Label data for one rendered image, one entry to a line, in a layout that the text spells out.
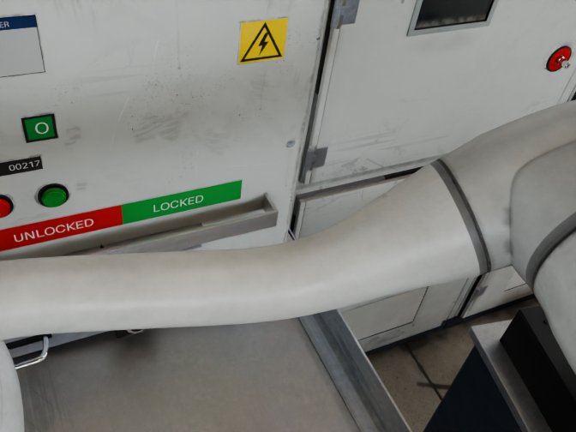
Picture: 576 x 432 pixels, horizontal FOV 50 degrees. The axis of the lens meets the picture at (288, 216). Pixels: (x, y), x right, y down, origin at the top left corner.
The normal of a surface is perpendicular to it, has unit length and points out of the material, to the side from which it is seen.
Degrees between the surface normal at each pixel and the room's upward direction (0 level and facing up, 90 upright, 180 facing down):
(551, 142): 28
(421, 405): 0
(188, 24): 90
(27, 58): 90
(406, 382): 0
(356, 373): 90
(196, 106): 90
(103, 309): 61
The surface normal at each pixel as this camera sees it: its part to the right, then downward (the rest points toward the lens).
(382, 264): -0.15, 0.29
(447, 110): 0.41, 0.68
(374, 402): -0.90, 0.22
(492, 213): -0.18, 0.08
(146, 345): 0.12, -0.70
